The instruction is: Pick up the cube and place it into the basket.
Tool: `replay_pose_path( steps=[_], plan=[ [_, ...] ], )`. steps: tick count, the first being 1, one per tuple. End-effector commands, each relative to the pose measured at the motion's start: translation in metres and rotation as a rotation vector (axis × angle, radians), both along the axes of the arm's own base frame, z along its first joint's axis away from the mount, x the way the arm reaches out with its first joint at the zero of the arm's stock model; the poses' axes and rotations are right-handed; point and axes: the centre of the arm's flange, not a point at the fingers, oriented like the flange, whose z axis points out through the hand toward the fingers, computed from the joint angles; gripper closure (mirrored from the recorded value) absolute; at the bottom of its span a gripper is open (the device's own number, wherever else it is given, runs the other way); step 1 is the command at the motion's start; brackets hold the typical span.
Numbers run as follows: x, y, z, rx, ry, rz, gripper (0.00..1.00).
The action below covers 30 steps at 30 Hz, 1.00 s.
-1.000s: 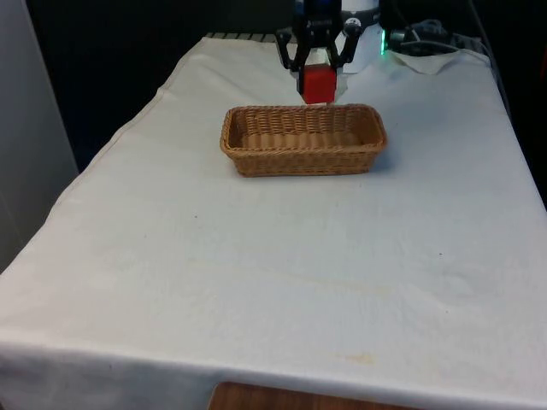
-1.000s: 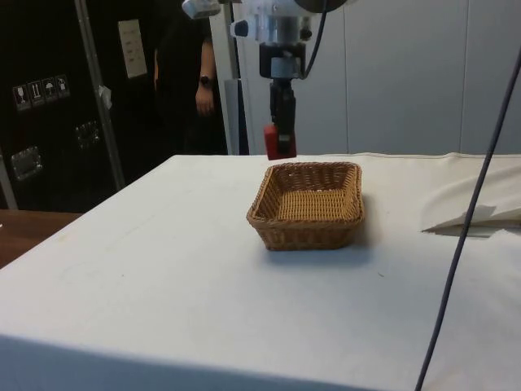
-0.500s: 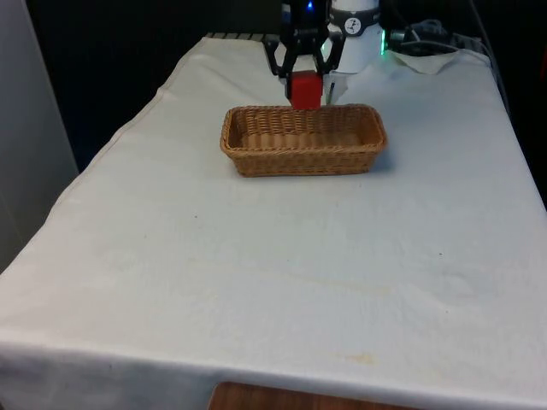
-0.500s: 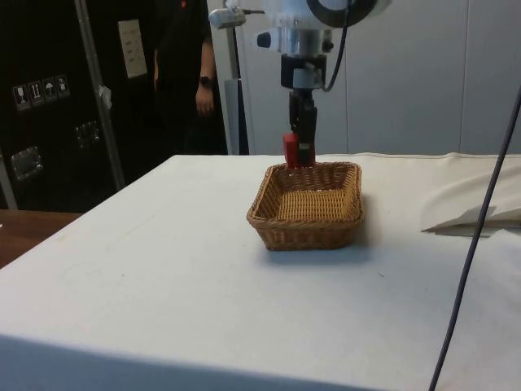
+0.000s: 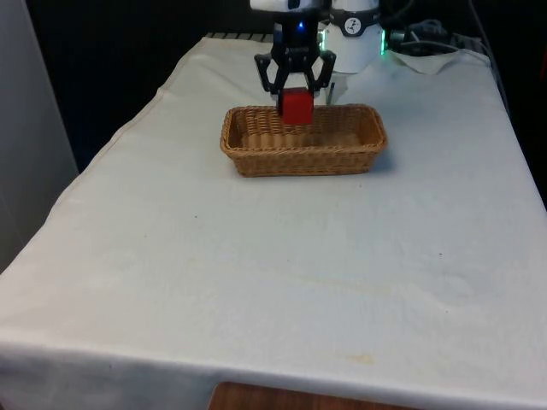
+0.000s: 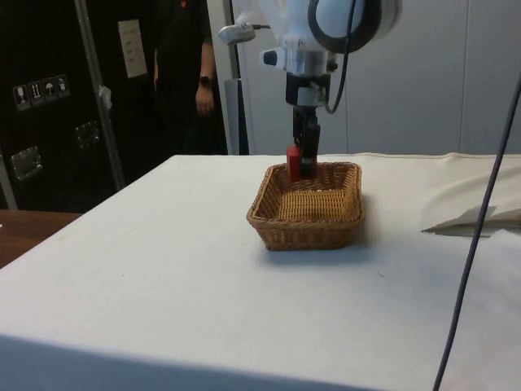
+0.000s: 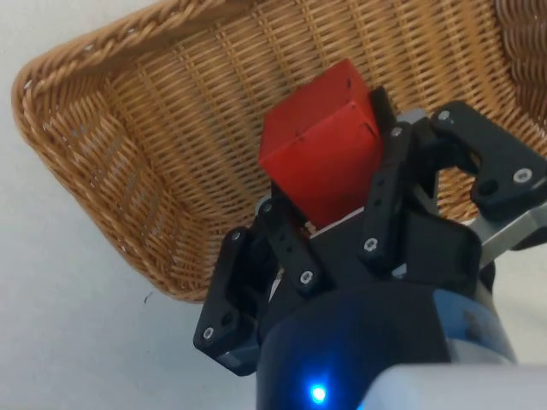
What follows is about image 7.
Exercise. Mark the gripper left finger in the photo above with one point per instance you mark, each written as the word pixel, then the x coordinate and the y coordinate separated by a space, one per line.
pixel 233 299

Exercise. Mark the red cube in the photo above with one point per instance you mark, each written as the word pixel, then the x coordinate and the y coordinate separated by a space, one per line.
pixel 325 149

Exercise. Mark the brown wicker basket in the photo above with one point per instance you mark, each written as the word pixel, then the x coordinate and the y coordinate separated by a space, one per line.
pixel 179 128

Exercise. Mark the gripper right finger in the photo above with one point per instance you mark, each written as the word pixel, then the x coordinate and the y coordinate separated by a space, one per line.
pixel 495 171

